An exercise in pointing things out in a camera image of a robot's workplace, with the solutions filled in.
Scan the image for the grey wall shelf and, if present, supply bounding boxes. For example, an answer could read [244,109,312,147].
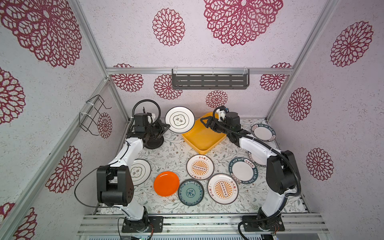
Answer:
[171,69,250,90]

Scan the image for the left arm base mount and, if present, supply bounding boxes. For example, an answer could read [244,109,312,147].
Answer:
[122,216,164,234]

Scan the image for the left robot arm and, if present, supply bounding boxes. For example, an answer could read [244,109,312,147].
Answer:
[96,113,171,221]

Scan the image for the teal patterned plate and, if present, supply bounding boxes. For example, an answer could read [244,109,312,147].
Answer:
[178,179,204,207]

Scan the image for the orange plate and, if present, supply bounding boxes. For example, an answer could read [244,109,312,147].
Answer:
[154,171,180,197]

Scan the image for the white plate clover emblem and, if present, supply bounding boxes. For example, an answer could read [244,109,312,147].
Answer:
[165,106,195,134]

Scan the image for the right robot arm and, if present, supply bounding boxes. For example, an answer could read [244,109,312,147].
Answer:
[200,106,302,219]

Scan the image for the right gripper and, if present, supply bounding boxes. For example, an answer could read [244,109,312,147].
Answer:
[201,116,233,137]

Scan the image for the yellow plastic bin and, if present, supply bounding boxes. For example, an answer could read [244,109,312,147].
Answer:
[182,113,227,155]

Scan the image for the black wire rack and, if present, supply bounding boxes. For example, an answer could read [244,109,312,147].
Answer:
[78,95,111,136]

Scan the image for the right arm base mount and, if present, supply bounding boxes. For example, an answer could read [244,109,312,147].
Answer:
[242,215,286,232]

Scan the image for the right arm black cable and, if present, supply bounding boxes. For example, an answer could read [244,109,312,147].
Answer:
[212,105,302,240]

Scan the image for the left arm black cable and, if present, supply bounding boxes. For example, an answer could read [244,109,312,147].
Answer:
[74,98,162,209]

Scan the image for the sunburst plate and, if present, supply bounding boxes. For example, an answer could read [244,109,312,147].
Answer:
[207,174,239,205]
[186,155,215,181]

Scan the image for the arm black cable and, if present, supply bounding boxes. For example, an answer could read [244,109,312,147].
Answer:
[212,105,302,240]
[74,98,162,209]

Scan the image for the small black plate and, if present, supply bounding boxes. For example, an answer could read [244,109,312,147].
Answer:
[144,136,164,150]

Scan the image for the green rim plate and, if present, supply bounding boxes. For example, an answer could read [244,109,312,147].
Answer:
[251,123,276,142]
[248,151,268,168]
[229,157,259,184]

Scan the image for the aluminium front rail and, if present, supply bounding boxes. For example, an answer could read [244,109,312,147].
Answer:
[76,213,329,239]

